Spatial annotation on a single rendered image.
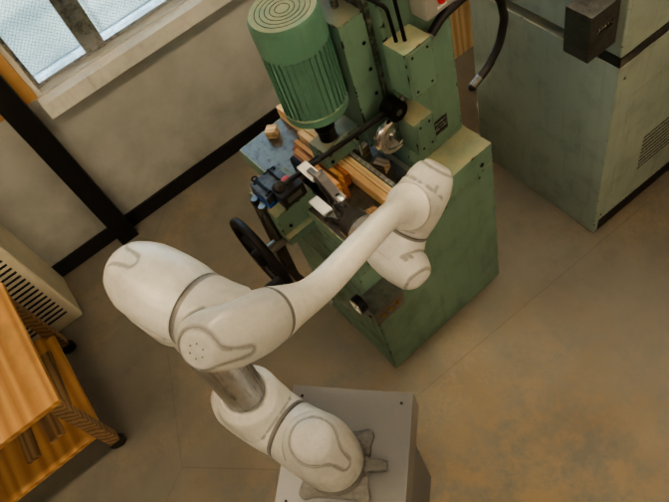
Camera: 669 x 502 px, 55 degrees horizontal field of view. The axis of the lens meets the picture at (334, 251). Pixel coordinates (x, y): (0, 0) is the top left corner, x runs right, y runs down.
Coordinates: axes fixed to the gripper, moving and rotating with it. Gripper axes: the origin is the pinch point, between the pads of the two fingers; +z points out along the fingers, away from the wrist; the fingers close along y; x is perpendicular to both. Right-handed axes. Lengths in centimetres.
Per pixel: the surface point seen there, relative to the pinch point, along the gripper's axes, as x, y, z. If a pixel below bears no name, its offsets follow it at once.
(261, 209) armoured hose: 10.3, -13.2, 14.5
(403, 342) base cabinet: -12, -95, -9
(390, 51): -31.8, 21.7, 0.3
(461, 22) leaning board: -150, -83, 96
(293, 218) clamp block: 4.2, -18.6, 9.3
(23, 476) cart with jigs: 128, -100, 53
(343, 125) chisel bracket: -22.3, -4.6, 14.2
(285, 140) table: -12.9, -18.8, 36.6
